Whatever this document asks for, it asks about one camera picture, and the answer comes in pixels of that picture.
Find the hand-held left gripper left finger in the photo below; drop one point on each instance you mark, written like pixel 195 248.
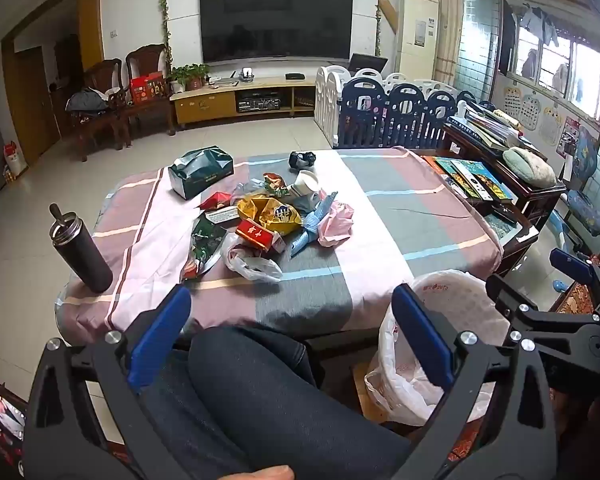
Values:
pixel 162 330

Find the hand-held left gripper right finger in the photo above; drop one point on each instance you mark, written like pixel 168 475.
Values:
pixel 422 335

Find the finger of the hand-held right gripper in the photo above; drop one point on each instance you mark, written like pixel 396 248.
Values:
pixel 570 262
pixel 510 302

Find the white waste basket with liner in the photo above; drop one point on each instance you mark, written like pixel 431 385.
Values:
pixel 472 300

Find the dark green snack bag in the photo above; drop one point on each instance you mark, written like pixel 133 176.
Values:
pixel 205 247

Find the white plastic bag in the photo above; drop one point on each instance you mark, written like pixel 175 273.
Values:
pixel 252 266

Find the white medicine box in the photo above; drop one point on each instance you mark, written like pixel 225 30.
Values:
pixel 222 215

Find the small red box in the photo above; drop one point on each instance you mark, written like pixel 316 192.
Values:
pixel 252 234

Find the red snack packet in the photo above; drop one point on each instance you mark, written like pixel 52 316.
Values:
pixel 215 201

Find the blue face mask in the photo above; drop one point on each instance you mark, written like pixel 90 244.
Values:
pixel 312 225

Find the yellow snack bag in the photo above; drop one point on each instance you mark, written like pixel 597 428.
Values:
pixel 270 215

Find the orange green snack wrapper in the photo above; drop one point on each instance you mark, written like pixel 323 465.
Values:
pixel 275 183

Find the white paper cup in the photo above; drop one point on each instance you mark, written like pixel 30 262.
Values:
pixel 305 182

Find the black bag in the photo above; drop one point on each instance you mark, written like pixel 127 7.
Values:
pixel 302 159
pixel 86 101

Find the person's left hand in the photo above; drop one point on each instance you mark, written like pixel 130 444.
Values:
pixel 267 473

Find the small light blue toy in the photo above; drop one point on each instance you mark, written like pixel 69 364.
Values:
pixel 557 285

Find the light blue white stool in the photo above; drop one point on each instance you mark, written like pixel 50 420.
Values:
pixel 559 230

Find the red patterned seat cushion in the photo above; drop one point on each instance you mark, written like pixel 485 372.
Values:
pixel 462 447
pixel 575 300

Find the low wooden coffee table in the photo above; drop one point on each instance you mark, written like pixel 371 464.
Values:
pixel 510 240

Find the blue children's chair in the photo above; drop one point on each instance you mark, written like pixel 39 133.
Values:
pixel 587 195

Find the tall dark wooden side table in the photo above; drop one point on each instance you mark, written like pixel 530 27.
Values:
pixel 530 195

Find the black remote control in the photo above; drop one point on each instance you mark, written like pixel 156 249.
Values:
pixel 505 216

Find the grey green cushion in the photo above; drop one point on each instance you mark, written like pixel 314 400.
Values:
pixel 530 166

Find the black thermos bottle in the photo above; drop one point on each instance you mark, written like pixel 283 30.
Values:
pixel 82 257

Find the plaid tablecloth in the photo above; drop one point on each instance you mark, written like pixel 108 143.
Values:
pixel 380 230

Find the blue picture book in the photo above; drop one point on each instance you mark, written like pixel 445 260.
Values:
pixel 482 179

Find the green picture book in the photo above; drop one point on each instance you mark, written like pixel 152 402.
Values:
pixel 450 167

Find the orange thin book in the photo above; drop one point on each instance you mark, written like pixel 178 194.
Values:
pixel 432 162

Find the green tissue box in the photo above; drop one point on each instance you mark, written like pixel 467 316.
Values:
pixel 200 172

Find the window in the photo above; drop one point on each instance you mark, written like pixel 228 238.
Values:
pixel 565 62

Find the navy playpen fence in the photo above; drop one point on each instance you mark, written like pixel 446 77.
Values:
pixel 400 117

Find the red white bag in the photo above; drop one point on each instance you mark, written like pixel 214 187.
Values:
pixel 15 157

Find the yellow wooden television cabinet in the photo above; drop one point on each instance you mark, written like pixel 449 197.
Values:
pixel 205 105

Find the hanging clothes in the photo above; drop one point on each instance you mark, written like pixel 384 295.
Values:
pixel 540 22

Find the red gift box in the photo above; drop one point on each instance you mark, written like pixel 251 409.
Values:
pixel 147 87

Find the black audio receiver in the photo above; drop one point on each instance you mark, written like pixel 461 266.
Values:
pixel 257 105

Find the white playpen fence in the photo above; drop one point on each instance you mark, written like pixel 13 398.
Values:
pixel 327 100

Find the potted green plant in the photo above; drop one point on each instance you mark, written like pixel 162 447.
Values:
pixel 190 76

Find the wooden door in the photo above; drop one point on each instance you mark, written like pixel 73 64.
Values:
pixel 35 100

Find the small desk clock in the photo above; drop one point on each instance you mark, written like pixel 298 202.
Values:
pixel 247 76

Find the beige curtain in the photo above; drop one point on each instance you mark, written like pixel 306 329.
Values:
pixel 447 20

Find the white standing air conditioner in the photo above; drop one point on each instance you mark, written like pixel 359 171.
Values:
pixel 417 35

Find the black set-top box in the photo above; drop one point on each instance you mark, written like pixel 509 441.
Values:
pixel 294 76

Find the green ivy garland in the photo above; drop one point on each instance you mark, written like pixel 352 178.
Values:
pixel 378 5
pixel 165 10

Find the large black television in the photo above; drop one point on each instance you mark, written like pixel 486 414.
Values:
pixel 275 22

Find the red wall poster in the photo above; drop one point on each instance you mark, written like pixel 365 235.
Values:
pixel 569 136

